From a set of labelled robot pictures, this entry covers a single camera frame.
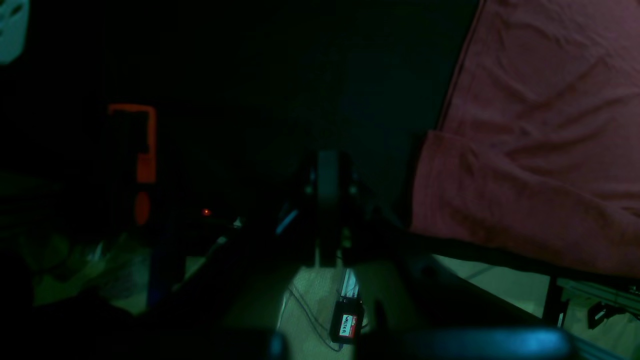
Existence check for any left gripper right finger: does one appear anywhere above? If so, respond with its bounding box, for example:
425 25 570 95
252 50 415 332
340 152 401 261

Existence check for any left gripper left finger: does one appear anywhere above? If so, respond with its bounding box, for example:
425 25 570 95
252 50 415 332
275 152 320 265

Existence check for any red long-sleeve T-shirt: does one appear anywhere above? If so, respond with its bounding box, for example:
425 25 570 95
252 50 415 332
410 0 640 279

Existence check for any black power adapter on floor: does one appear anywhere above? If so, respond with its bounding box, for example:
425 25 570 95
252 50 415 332
328 296 365 345

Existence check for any orange and black clamp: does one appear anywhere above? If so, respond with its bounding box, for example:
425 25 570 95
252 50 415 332
107 104 158 230

